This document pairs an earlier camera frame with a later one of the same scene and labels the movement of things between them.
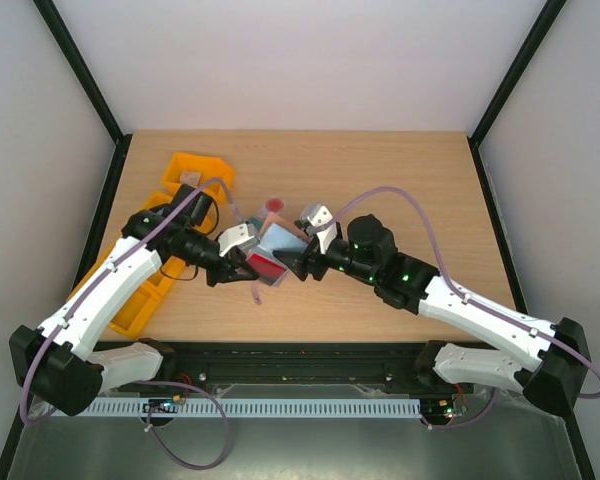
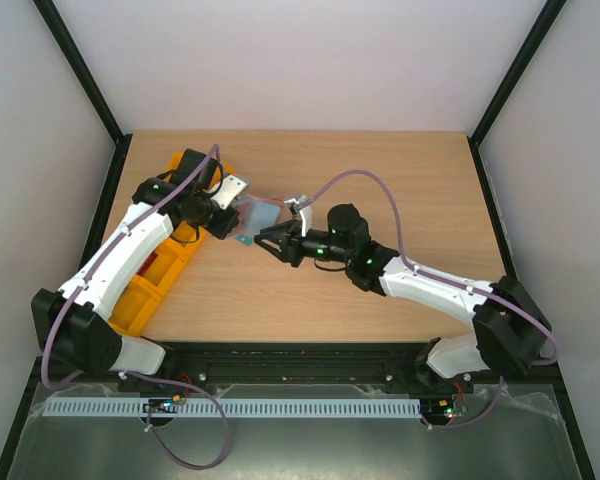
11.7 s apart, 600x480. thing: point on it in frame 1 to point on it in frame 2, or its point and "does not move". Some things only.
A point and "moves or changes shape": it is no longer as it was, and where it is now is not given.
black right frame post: x=475 y=137 does not move
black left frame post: x=60 y=30 does not move
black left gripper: x=230 y=266 to x=221 y=231
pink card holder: x=264 y=265 to x=256 y=213
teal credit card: x=258 y=223 moves or changes shape
